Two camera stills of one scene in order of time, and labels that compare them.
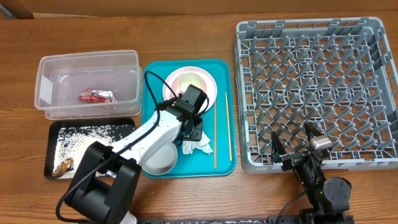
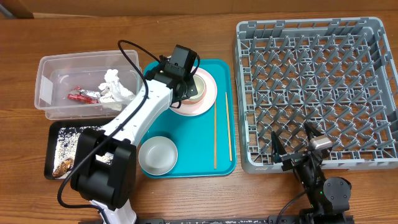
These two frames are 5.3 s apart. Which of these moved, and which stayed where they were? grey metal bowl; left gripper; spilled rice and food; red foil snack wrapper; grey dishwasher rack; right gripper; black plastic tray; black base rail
Moved: red foil snack wrapper; left gripper
Stayed: black plastic tray; grey dishwasher rack; black base rail; spilled rice and food; right gripper; grey metal bowl
